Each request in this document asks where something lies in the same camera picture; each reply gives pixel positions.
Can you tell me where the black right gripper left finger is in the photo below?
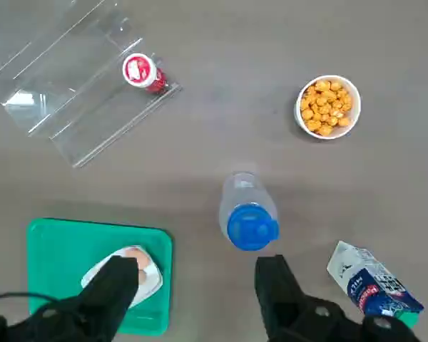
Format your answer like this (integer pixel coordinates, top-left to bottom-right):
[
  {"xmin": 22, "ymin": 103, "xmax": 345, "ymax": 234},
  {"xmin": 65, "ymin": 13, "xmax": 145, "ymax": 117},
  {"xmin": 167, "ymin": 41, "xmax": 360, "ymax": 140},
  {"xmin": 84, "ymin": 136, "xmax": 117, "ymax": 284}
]
[{"xmin": 0, "ymin": 254, "xmax": 141, "ymax": 342}]

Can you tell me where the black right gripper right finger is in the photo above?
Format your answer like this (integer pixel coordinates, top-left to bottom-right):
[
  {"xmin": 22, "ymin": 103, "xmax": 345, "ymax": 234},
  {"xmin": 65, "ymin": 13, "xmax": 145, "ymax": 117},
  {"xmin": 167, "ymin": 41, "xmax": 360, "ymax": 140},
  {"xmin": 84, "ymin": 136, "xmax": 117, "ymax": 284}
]
[{"xmin": 255, "ymin": 254, "xmax": 422, "ymax": 342}]

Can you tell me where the blue white milk carton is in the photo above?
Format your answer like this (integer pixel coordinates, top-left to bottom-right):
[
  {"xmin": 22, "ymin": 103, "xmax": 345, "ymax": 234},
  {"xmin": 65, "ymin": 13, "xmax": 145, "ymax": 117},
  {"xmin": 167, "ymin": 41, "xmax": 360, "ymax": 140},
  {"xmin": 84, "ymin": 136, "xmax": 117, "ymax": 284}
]
[{"xmin": 327, "ymin": 241, "xmax": 425, "ymax": 327}]

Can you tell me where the clear acrylic display stand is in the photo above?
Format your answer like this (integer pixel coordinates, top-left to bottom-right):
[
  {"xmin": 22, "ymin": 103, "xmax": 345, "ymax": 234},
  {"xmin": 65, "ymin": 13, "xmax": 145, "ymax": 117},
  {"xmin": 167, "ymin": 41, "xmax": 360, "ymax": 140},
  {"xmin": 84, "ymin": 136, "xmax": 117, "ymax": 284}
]
[{"xmin": 0, "ymin": 0, "xmax": 183, "ymax": 168}]

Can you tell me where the green plastic tray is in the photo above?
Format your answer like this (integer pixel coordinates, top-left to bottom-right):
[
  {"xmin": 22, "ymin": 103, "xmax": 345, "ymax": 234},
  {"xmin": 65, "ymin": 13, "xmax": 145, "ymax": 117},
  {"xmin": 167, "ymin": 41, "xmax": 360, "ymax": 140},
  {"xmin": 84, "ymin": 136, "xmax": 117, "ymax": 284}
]
[{"xmin": 26, "ymin": 217, "xmax": 174, "ymax": 336}]

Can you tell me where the white egg container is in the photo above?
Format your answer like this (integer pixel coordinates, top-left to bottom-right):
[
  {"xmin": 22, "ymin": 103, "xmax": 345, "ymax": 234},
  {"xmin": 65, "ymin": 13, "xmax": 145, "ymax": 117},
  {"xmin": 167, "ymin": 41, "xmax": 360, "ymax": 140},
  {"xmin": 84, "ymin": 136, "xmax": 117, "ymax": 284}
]
[{"xmin": 81, "ymin": 244, "xmax": 164, "ymax": 309}]

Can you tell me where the clear bottle blue cap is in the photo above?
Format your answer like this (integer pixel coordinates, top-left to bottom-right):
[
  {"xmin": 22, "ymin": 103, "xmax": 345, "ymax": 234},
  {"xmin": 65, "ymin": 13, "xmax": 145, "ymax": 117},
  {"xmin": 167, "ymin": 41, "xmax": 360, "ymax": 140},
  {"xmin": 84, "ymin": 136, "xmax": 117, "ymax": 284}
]
[{"xmin": 219, "ymin": 170, "xmax": 281, "ymax": 252}]

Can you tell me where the white cup of orange popcorn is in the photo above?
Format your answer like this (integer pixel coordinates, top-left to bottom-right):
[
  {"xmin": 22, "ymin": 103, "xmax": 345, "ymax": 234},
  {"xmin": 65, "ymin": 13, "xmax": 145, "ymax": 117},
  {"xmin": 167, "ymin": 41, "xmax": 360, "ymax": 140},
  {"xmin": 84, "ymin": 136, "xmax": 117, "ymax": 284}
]
[{"xmin": 294, "ymin": 74, "xmax": 362, "ymax": 140}]

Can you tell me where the small red jar white lid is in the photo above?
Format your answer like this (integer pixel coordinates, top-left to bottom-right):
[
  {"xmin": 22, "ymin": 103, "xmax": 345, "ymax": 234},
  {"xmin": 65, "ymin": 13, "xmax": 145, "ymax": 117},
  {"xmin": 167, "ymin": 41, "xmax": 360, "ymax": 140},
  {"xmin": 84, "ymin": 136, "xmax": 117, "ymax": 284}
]
[{"xmin": 121, "ymin": 52, "xmax": 168, "ymax": 95}]

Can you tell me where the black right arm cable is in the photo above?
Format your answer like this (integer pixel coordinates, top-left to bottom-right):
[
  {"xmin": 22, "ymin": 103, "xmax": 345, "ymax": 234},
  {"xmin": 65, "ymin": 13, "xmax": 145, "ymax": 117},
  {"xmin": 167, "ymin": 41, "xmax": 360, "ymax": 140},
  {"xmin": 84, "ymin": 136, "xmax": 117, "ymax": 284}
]
[{"xmin": 0, "ymin": 291, "xmax": 61, "ymax": 304}]

